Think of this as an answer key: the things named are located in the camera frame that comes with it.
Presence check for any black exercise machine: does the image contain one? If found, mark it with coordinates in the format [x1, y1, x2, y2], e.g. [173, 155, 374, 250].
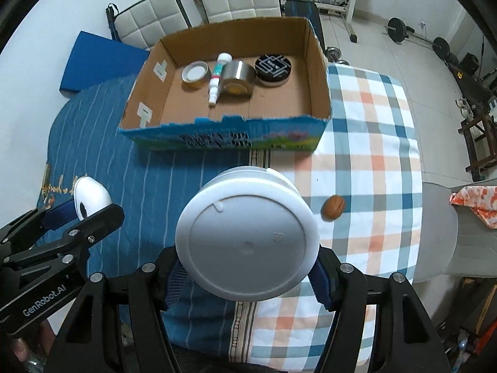
[446, 52, 497, 104]

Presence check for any white spray bottle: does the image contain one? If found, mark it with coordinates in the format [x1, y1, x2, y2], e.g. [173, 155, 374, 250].
[208, 52, 232, 106]

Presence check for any white round jar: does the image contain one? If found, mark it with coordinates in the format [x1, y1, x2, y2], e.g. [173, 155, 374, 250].
[175, 166, 320, 302]

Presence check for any person's left hand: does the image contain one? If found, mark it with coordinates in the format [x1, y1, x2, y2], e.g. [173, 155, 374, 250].
[10, 316, 55, 373]

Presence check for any small white rounded case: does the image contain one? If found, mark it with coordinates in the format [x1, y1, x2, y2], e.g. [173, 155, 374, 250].
[74, 177, 113, 220]

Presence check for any black purple pole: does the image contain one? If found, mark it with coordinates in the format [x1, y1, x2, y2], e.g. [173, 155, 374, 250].
[106, 3, 122, 41]

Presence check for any orange blue plaid blanket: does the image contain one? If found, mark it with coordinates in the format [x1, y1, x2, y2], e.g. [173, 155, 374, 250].
[248, 63, 424, 363]

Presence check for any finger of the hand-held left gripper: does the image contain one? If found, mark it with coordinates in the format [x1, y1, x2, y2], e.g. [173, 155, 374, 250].
[0, 198, 78, 251]
[0, 202, 125, 276]

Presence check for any dark wooden stool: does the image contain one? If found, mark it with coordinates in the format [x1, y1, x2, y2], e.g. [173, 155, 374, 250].
[458, 97, 497, 181]

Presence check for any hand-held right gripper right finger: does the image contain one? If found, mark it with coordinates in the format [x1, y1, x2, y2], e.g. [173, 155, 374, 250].
[308, 249, 453, 373]

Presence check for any shiny steel round tin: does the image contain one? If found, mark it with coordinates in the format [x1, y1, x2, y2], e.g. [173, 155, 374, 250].
[219, 60, 257, 98]

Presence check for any grey chair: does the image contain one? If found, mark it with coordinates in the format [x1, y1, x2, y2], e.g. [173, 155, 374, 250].
[412, 182, 497, 283]

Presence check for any short barbell with black plates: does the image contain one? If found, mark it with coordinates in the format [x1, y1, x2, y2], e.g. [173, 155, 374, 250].
[386, 17, 451, 61]

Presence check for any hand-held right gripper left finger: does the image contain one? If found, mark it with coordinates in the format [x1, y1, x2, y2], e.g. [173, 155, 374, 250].
[50, 246, 191, 373]

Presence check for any black patterned round tin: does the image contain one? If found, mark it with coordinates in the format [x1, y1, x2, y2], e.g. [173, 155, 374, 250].
[254, 53, 293, 86]

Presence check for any blue striped blanket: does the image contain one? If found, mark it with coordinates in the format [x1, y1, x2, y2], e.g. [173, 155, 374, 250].
[36, 76, 272, 358]

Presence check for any brown walnut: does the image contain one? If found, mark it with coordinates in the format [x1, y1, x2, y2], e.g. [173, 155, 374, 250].
[321, 195, 345, 220]

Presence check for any white barbell rack post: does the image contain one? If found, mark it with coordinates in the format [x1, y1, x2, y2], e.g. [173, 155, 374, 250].
[342, 0, 366, 43]

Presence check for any black blue weight bench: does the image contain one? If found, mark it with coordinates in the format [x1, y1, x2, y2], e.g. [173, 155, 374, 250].
[283, 0, 329, 53]

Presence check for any cardboard box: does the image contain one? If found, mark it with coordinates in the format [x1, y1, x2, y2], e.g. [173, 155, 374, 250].
[118, 16, 332, 152]

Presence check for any orange patterned cloth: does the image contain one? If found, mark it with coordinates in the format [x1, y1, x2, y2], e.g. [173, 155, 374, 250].
[449, 186, 497, 229]

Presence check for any chrome dumbbell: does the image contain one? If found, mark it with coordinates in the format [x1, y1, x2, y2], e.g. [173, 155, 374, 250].
[325, 47, 350, 65]

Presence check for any round tin with white lid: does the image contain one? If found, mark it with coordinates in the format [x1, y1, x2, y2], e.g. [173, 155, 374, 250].
[181, 61, 212, 91]

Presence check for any blue foam mat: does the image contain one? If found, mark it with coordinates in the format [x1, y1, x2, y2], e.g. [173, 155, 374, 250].
[59, 31, 150, 94]

